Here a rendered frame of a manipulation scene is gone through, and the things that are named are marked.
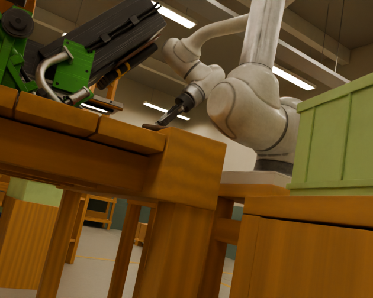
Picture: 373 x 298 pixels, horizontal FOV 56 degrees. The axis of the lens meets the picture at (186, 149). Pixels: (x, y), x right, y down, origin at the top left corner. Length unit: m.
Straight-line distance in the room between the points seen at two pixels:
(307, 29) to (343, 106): 6.55
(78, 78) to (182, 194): 0.75
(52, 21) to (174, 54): 7.55
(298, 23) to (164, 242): 6.41
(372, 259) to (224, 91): 0.63
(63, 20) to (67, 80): 7.72
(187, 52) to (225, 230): 0.74
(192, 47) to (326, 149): 1.00
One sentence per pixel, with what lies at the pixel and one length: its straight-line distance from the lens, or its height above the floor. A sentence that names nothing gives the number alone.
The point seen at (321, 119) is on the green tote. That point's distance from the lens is 0.60.
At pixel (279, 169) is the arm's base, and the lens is 1.08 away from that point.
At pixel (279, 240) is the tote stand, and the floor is 0.72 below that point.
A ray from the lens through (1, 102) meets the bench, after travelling 0.66.
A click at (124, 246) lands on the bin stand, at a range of 1.59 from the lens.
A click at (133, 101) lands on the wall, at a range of 11.34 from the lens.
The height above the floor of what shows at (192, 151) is 0.86.
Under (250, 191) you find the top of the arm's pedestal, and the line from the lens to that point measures 0.98.
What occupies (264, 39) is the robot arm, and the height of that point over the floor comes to 1.26.
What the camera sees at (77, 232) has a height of 0.35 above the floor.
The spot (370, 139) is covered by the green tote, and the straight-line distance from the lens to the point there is 0.51.
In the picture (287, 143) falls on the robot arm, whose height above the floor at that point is 0.99.
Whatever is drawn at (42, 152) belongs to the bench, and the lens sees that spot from 0.73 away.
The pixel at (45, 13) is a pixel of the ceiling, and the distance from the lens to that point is 8.98.
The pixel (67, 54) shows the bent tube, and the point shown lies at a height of 1.20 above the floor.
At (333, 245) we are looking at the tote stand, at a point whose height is 0.73.
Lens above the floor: 0.73
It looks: 11 degrees up
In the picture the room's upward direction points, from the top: 11 degrees clockwise
